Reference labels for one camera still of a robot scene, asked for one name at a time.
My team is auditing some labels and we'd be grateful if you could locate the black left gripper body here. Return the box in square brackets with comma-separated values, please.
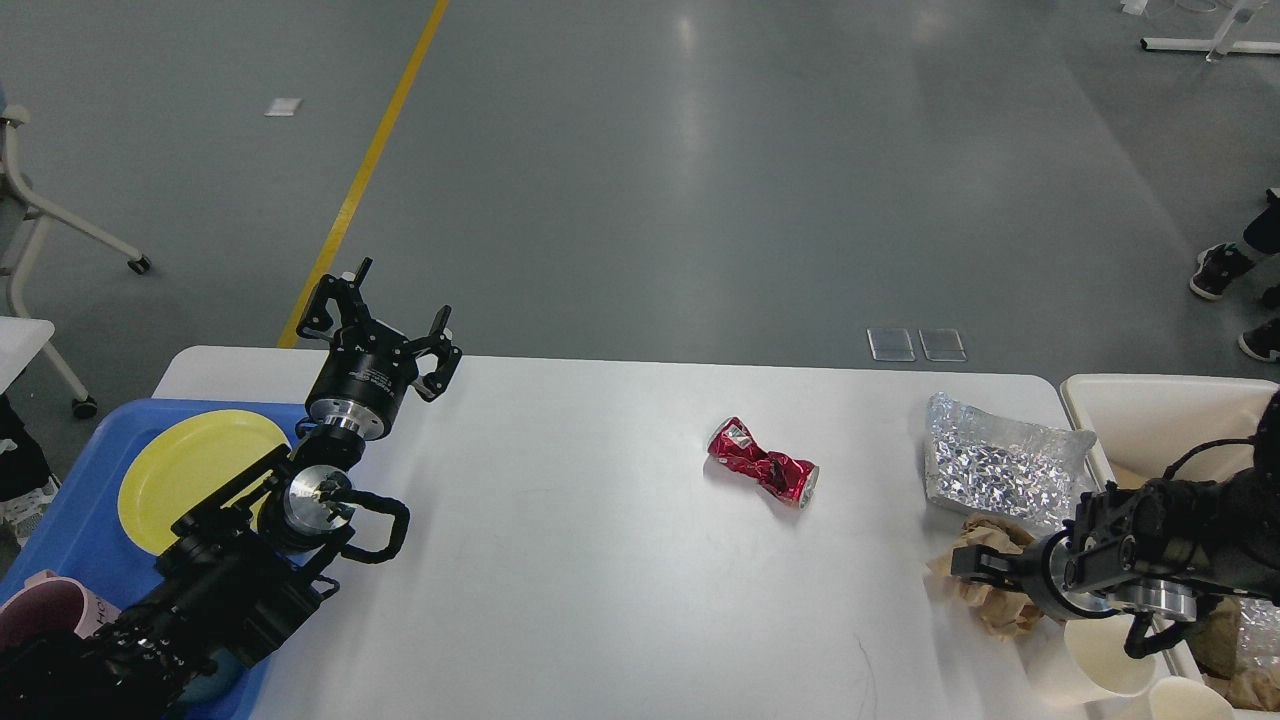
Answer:
[305, 348, 417, 441]

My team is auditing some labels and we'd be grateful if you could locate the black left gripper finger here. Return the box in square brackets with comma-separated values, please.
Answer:
[396, 305, 463, 404]
[297, 258, 389, 354]

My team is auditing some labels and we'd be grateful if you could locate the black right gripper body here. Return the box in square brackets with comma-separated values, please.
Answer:
[1020, 530, 1116, 623]

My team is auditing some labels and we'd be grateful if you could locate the brown paper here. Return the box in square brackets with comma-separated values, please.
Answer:
[927, 512, 1044, 641]

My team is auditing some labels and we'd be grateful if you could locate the aluminium foil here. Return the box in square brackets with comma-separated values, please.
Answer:
[922, 392, 1097, 536]

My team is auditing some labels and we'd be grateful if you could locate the yellow plastic plate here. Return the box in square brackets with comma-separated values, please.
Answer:
[116, 409, 287, 556]

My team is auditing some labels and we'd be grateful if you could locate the dark green mug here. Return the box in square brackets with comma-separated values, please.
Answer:
[177, 650, 244, 706]

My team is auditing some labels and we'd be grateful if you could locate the brown paper bag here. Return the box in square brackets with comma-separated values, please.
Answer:
[1108, 451, 1251, 678]

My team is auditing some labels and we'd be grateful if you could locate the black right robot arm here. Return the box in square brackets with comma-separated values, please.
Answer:
[948, 397, 1279, 659]

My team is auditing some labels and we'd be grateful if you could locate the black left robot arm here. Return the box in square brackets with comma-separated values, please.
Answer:
[3, 258, 463, 719]

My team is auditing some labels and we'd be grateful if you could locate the white paper cup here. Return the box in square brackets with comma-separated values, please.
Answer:
[1027, 614, 1157, 707]
[1106, 676, 1234, 720]

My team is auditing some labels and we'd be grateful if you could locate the beige plastic bin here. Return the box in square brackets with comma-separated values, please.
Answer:
[1060, 374, 1277, 682]

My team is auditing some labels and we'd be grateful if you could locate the crushed red soda can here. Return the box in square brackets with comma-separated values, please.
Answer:
[707, 416, 820, 509]

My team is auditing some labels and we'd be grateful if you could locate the clear floor plate right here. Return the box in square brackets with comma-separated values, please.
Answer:
[918, 328, 968, 363]

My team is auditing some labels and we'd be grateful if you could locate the clear floor plate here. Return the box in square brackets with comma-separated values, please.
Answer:
[867, 327, 916, 363]
[918, 328, 968, 363]

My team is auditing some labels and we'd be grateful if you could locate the white paper scrap on floor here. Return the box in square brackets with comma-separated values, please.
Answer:
[264, 97, 303, 118]

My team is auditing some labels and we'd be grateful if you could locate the foil inside bin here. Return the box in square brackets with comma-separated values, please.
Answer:
[1235, 598, 1279, 673]

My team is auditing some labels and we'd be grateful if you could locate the clear floor plate left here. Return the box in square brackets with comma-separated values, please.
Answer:
[867, 327, 916, 363]

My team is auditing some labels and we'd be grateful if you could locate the white side table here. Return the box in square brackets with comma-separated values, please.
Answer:
[1, 316, 55, 393]

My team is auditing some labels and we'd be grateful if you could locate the blue plastic tray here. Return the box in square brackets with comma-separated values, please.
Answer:
[3, 400, 300, 719]

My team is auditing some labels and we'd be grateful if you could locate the person's black sneaker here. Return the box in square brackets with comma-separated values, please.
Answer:
[1188, 243, 1257, 302]

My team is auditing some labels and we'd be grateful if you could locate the pink ribbed mug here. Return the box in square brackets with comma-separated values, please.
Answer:
[1, 570, 122, 650]

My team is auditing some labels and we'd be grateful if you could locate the white stand base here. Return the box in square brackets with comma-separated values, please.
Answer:
[1139, 1, 1279, 63]

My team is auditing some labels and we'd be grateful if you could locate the white chair frame with casters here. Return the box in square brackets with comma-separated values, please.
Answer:
[0, 102, 154, 419]

